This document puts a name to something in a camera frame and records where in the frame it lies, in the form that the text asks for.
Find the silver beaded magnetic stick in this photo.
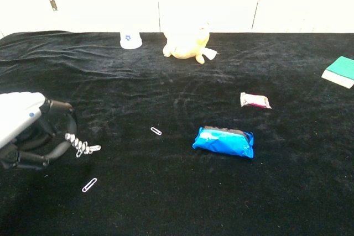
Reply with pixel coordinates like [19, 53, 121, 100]
[64, 133, 93, 155]

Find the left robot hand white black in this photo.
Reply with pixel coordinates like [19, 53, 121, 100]
[0, 91, 79, 171]

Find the black velvet tablecloth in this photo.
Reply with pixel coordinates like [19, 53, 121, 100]
[0, 30, 354, 236]

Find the green yellow scouring sponge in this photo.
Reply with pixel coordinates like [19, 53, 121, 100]
[321, 55, 354, 90]

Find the yellow plush toy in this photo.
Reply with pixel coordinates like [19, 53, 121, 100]
[162, 24, 220, 65]

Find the small red snack packet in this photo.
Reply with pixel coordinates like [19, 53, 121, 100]
[240, 92, 273, 109]

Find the blue snack package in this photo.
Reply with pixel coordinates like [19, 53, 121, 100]
[191, 125, 255, 159]

